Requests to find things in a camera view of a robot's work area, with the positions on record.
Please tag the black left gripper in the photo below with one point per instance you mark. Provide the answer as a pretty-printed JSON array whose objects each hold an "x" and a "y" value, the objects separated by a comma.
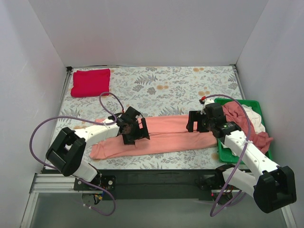
[{"x": 138, "y": 126}]

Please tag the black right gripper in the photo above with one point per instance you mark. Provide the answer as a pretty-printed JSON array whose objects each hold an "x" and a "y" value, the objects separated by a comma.
[{"x": 198, "y": 121}]

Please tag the salmon pink t shirt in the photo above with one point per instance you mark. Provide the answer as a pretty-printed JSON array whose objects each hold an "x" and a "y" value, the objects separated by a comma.
[{"x": 167, "y": 134}]

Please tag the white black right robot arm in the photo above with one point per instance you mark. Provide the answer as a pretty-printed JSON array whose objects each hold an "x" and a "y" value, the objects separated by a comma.
[{"x": 270, "y": 185}]

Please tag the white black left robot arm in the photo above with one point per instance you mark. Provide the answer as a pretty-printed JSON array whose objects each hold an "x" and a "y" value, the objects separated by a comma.
[{"x": 67, "y": 150}]

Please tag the floral patterned table mat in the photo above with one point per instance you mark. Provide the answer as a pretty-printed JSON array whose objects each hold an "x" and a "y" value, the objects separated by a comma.
[{"x": 154, "y": 91}]

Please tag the dusty rose t shirt in tray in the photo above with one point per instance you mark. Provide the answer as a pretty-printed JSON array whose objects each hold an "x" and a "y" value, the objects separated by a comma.
[{"x": 234, "y": 113}]

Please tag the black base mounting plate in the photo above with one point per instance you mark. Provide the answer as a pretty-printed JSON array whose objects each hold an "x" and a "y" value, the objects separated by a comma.
[{"x": 162, "y": 184}]

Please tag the white t shirt in tray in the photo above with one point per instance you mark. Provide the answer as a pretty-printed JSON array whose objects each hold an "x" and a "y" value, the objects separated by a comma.
[{"x": 258, "y": 133}]

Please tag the folded red t shirt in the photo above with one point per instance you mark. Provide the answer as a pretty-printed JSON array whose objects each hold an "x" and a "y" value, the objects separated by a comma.
[{"x": 91, "y": 83}]

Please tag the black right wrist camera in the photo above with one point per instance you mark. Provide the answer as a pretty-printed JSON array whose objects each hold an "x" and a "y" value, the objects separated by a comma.
[{"x": 214, "y": 112}]

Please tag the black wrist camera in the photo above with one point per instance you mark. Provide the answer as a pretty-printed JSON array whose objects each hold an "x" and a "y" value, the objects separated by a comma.
[
  {"x": 214, "y": 112},
  {"x": 130, "y": 115}
]

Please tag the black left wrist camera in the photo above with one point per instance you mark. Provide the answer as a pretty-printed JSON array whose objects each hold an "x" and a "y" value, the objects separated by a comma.
[{"x": 130, "y": 115}]

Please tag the aluminium frame rail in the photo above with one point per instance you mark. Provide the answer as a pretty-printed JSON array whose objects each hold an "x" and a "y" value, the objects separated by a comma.
[{"x": 53, "y": 203}]

